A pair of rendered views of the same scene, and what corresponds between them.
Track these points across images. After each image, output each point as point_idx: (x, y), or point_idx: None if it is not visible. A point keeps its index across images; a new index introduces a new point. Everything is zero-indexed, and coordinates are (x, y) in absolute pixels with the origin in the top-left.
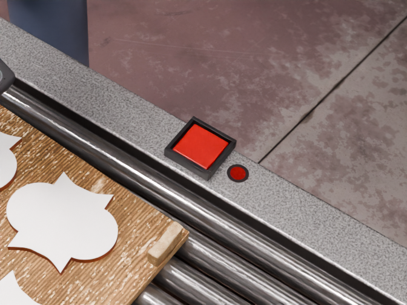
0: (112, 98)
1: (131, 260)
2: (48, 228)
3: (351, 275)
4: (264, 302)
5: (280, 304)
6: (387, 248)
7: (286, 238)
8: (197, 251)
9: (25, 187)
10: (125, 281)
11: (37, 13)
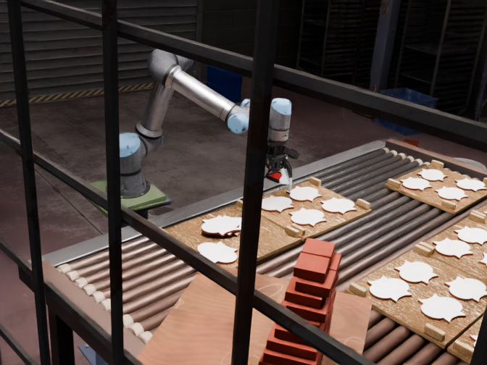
0: None
1: (317, 188)
2: (306, 195)
3: (322, 169)
4: (329, 180)
5: (330, 177)
6: (315, 163)
7: (309, 174)
8: None
9: (291, 196)
10: (324, 190)
11: None
